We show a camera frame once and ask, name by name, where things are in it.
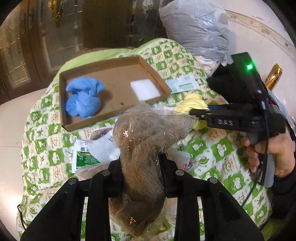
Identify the green white flat sachet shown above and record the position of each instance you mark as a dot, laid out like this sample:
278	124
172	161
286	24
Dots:
182	84

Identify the yellow towel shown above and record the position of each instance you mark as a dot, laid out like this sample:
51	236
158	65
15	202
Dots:
193	101

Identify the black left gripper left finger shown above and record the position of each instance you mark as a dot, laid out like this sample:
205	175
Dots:
61	217

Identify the right hand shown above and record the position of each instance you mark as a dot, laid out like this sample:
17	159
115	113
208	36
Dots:
281	146

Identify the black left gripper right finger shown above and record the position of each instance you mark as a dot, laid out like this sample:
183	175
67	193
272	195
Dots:
224	218

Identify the blue towel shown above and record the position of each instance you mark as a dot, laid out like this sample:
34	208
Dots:
84	100

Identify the dark wooden cabinet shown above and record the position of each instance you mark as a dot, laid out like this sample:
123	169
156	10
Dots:
38	37

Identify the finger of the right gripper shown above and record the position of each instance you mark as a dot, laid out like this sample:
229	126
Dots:
199	113

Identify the green medicine packet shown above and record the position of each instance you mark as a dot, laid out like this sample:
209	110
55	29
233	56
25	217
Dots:
81	156

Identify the gold bottle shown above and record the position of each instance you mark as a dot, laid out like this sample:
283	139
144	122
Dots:
273	77

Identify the white red-text packet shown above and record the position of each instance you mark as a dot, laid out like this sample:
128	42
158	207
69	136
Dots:
180	156

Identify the white foam sponge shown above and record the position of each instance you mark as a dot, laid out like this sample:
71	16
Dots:
144	89

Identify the large grey plastic bag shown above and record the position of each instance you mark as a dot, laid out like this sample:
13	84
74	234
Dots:
202	27

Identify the shallow cardboard box tray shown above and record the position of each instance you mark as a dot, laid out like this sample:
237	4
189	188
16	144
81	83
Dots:
117	96

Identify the green white patterned quilt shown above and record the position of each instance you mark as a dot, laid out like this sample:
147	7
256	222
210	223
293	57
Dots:
46	154

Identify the brown fibre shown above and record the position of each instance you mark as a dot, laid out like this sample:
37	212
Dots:
140	134

